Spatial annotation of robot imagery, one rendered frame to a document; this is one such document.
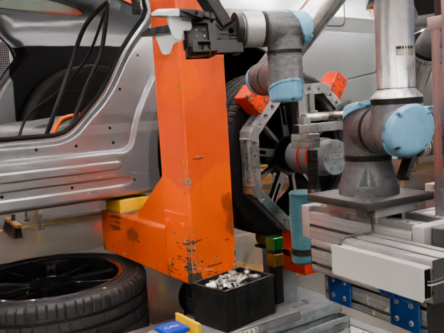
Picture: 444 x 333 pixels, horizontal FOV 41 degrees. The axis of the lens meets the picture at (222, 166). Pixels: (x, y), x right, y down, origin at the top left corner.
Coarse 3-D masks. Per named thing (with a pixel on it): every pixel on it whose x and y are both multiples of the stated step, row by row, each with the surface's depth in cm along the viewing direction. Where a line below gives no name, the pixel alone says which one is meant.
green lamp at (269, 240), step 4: (272, 236) 178; (276, 236) 178; (280, 236) 177; (268, 240) 177; (272, 240) 175; (276, 240) 175; (280, 240) 176; (268, 244) 177; (272, 244) 175; (276, 244) 175; (280, 244) 176; (268, 248) 177; (272, 248) 176; (276, 248) 176; (280, 248) 176
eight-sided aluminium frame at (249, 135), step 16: (320, 96) 231; (336, 96) 230; (272, 112) 212; (256, 128) 208; (240, 144) 212; (256, 144) 209; (256, 160) 209; (256, 176) 210; (256, 192) 210; (272, 208) 214; (288, 224) 219
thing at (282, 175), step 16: (288, 112) 256; (288, 128) 231; (272, 144) 229; (288, 144) 236; (240, 160) 216; (272, 160) 228; (288, 176) 234; (304, 176) 237; (320, 176) 248; (272, 192) 228; (288, 192) 257; (288, 208) 244
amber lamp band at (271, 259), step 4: (268, 256) 178; (272, 256) 176; (276, 256) 176; (280, 256) 177; (268, 260) 178; (272, 260) 176; (276, 260) 176; (280, 260) 177; (268, 264) 178; (272, 264) 176; (276, 264) 176; (280, 264) 177
